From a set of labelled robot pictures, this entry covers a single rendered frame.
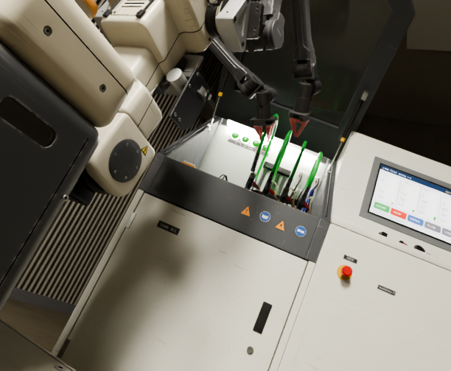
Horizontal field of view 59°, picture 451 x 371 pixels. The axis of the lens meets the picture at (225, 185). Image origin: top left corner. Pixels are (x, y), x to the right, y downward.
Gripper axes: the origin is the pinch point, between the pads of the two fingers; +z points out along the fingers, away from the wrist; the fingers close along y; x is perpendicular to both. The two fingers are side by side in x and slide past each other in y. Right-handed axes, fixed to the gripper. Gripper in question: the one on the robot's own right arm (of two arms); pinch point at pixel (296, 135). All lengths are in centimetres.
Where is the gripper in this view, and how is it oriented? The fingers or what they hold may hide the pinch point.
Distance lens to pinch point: 154.7
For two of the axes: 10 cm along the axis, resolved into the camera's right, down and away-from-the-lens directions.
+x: -8.8, -2.8, 3.7
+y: 4.5, -3.2, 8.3
